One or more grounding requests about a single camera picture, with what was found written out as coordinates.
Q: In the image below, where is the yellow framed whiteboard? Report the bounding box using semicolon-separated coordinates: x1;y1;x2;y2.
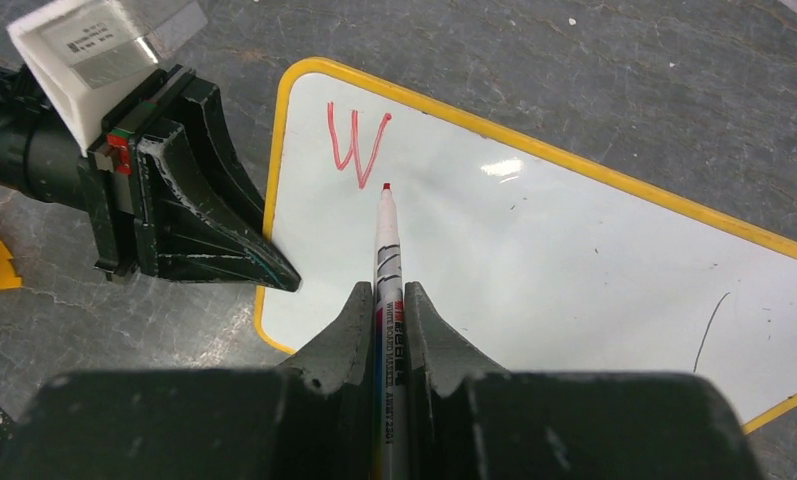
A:
255;57;797;430

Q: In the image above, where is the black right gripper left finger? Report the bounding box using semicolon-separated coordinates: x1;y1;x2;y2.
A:
0;282;373;479

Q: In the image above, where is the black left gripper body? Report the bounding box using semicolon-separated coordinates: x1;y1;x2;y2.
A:
77;64;195;284

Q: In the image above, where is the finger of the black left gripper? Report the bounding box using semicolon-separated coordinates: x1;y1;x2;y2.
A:
136;119;301;292
175;78;265;236

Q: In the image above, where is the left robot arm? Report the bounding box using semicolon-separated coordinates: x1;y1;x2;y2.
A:
0;66;301;292

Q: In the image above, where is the red capped marker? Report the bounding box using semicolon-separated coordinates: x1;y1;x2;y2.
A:
373;183;410;479

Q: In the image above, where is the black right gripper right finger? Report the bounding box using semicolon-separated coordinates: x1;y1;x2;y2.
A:
405;282;762;479

